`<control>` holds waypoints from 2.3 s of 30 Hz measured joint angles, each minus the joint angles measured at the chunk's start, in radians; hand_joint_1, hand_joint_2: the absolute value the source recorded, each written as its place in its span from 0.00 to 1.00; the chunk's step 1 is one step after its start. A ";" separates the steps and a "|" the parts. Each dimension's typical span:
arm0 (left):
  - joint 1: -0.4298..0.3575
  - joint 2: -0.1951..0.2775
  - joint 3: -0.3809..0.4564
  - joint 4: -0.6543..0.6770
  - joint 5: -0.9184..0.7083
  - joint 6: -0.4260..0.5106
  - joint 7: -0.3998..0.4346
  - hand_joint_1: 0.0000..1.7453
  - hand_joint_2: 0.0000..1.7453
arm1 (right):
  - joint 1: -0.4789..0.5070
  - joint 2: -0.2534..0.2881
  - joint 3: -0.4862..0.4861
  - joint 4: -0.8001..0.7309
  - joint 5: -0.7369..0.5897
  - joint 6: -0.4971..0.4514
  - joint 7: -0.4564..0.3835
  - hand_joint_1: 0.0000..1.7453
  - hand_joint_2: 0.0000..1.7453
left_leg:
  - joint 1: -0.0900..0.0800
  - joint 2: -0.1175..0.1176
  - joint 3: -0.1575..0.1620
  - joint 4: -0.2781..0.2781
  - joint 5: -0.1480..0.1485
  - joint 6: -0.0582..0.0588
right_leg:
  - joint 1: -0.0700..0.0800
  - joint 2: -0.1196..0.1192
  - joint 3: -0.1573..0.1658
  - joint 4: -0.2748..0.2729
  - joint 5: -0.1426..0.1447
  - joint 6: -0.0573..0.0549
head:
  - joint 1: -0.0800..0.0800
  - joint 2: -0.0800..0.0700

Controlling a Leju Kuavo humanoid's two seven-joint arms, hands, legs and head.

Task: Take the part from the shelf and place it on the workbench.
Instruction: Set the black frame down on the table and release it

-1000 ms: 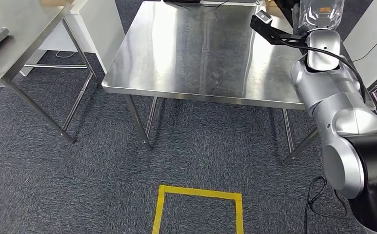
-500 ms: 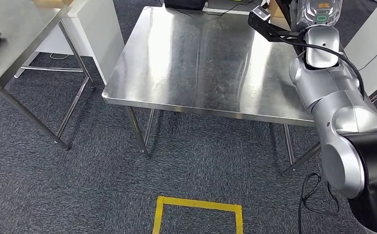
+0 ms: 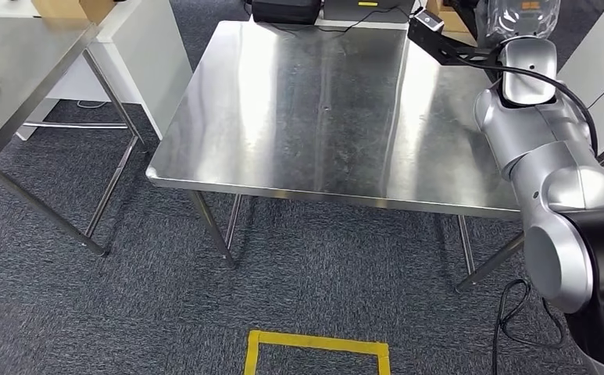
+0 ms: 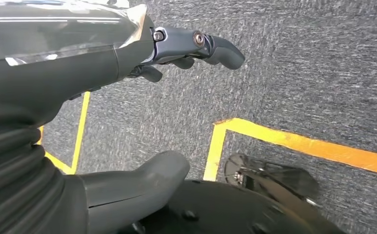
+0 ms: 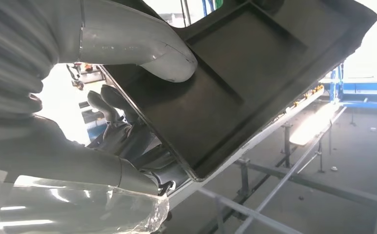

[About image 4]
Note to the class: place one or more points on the yellow floor tape square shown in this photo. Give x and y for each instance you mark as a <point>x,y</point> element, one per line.
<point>81,129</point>
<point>304,143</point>

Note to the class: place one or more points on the robot left hand grey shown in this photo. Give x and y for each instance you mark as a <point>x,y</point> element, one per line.
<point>62,58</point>

